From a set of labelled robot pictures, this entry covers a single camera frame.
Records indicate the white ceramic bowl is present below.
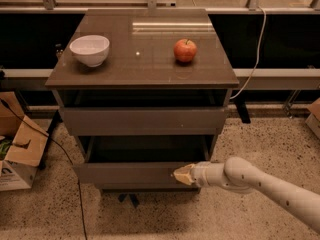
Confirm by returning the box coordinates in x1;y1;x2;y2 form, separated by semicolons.
69;35;110;67

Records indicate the open cardboard box left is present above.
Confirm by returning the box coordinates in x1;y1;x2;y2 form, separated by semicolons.
0;92;48;191

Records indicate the grey top drawer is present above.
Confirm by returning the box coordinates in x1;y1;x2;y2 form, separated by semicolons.
60;107;227;136

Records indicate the white hanging cable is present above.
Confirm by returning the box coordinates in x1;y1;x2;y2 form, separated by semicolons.
229;7;267;101

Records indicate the cardboard box right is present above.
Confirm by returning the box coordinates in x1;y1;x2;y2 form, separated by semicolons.
306;98;320;139

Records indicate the grey drawer cabinet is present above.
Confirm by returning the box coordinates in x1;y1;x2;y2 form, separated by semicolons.
46;9;239;193

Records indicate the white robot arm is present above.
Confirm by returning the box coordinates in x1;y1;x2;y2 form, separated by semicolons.
173;157;320;233

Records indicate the red apple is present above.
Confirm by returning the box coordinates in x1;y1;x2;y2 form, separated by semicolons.
173;39;197;63

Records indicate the grey drawer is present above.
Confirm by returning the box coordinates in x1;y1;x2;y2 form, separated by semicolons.
74;135;212;189
60;107;227;136

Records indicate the black cable on floor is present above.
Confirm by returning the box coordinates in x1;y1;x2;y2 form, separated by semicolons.
0;98;89;240

